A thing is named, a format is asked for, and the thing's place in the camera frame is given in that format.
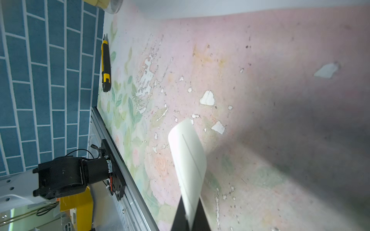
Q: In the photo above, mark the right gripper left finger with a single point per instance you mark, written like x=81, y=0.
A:
x=180, y=222

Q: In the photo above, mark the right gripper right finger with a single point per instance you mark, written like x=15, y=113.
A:
x=200, y=220

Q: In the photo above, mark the short white receipt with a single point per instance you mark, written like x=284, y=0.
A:
x=190, y=165

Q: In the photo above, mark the white paper bag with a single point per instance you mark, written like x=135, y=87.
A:
x=173, y=9

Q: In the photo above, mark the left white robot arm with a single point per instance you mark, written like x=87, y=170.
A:
x=63, y=176

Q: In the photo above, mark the yellow black utility knife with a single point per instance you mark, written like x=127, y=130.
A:
x=106, y=65

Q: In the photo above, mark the yellow pen cup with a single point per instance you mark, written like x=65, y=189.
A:
x=109, y=6

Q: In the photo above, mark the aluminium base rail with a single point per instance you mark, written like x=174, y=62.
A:
x=109, y=214

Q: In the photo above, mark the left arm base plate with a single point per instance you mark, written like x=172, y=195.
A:
x=117, y=183

